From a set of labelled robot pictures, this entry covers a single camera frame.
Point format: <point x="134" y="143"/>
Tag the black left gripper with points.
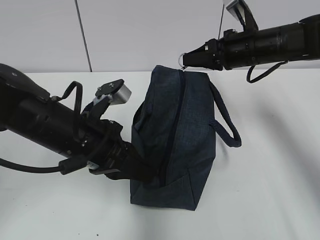
<point x="113" y="157"/>

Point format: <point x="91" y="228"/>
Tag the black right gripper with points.
<point x="233" y="50"/>

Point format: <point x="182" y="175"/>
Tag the dark blue lunch bag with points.
<point x="175" y="131"/>

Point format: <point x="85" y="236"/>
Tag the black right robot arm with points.
<point x="299" y="41"/>

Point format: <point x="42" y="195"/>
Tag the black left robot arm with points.
<point x="62" y="125"/>

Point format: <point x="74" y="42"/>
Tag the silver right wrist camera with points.
<point x="241" y="12"/>

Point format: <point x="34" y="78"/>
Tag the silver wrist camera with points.
<point x="109" y="94"/>
<point x="241" y="12"/>

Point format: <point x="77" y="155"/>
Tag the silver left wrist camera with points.
<point x="109" y="94"/>

